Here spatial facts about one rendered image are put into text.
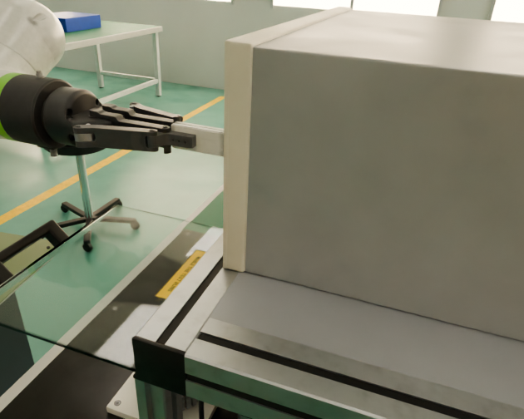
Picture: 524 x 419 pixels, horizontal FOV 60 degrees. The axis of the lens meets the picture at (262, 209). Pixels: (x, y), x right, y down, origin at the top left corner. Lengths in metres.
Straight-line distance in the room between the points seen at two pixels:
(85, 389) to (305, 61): 0.63
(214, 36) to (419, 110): 5.43
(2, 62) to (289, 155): 0.49
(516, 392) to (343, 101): 0.24
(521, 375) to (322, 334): 0.15
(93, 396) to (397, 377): 0.55
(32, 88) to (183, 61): 5.35
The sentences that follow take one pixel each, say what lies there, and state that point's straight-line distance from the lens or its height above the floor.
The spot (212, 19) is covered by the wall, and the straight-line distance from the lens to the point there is 5.71.
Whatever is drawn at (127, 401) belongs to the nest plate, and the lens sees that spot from 0.77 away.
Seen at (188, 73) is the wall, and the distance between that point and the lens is 5.96.
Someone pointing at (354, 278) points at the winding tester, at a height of 1.14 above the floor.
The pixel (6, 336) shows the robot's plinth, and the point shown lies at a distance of 1.29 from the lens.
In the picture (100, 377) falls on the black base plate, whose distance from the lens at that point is 0.82.
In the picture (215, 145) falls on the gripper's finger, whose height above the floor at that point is 1.18.
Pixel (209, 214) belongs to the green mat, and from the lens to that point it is 1.27.
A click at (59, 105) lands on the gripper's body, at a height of 1.21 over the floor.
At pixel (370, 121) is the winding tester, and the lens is 0.34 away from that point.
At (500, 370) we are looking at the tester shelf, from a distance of 0.39.
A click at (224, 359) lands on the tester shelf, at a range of 0.35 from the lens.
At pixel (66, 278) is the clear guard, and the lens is 0.53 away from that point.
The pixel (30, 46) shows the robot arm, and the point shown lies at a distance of 0.76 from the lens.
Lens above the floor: 1.37
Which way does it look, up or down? 28 degrees down
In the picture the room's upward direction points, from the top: 3 degrees clockwise
